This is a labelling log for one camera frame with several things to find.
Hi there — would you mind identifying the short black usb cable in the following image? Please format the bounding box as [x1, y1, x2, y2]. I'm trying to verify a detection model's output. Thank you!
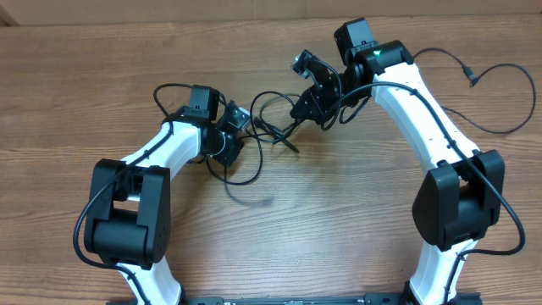
[412, 47, 537, 136]

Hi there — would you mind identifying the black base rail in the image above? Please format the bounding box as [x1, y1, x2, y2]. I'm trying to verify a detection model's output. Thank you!
[105, 291, 484, 305]

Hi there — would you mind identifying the long black usb cable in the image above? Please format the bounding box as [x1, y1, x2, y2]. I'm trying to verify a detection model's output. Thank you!
[205, 91, 306, 208]

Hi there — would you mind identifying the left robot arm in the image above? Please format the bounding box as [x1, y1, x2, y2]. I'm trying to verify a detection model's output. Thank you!
[73, 85, 251, 304]

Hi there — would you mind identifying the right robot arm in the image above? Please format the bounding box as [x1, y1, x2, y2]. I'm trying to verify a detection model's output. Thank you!
[290, 19, 505, 304]

